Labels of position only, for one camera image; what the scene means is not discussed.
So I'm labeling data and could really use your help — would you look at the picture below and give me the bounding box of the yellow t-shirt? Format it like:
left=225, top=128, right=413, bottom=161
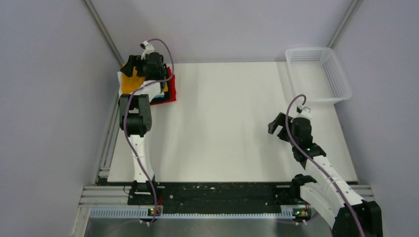
left=120, top=64, right=169, bottom=94

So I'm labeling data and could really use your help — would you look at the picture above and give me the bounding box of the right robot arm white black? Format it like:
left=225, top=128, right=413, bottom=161
left=268, top=113, right=383, bottom=237

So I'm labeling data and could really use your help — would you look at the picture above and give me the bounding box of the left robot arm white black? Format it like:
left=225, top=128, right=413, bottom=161
left=118, top=52, right=167, bottom=204

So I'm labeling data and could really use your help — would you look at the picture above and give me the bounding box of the red folded t-shirt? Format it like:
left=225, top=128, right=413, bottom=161
left=150, top=66, right=177, bottom=106

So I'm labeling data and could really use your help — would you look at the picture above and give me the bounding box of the white plastic basket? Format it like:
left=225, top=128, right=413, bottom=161
left=285, top=47, right=352, bottom=105

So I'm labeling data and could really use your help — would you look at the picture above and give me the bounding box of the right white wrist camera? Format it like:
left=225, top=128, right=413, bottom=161
left=296, top=105, right=313, bottom=120

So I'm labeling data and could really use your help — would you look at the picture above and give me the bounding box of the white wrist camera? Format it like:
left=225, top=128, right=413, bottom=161
left=140, top=40, right=155, bottom=60
left=296, top=105, right=313, bottom=120

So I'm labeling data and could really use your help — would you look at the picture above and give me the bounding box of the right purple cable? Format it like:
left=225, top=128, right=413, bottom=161
left=285, top=94, right=367, bottom=237

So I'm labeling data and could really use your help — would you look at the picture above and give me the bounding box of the purple cable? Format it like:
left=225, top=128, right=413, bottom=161
left=123, top=38, right=175, bottom=226
left=285, top=94, right=367, bottom=237

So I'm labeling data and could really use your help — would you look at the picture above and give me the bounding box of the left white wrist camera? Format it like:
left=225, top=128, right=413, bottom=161
left=140, top=40, right=155, bottom=60

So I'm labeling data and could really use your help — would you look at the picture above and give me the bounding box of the left corner aluminium post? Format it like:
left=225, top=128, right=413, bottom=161
left=82, top=0, right=123, bottom=67

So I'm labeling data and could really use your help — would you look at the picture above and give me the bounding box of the corner aluminium post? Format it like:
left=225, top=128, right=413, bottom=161
left=328, top=0, right=363, bottom=49
left=82, top=0, right=123, bottom=67

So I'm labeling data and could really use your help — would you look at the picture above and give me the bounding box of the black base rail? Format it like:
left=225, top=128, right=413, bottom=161
left=98, top=178, right=359, bottom=215

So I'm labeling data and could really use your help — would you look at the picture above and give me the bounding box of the left aluminium frame rail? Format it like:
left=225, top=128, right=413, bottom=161
left=91, top=94, right=120, bottom=185

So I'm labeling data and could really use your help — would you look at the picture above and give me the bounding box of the right corner aluminium post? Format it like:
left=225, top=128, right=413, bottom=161
left=328, top=0, right=363, bottom=49

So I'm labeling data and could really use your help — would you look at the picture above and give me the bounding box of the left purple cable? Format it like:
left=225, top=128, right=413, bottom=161
left=123, top=38, right=175, bottom=226

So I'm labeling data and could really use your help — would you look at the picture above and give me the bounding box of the white slotted cable duct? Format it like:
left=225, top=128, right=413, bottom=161
left=89, top=205, right=312, bottom=220

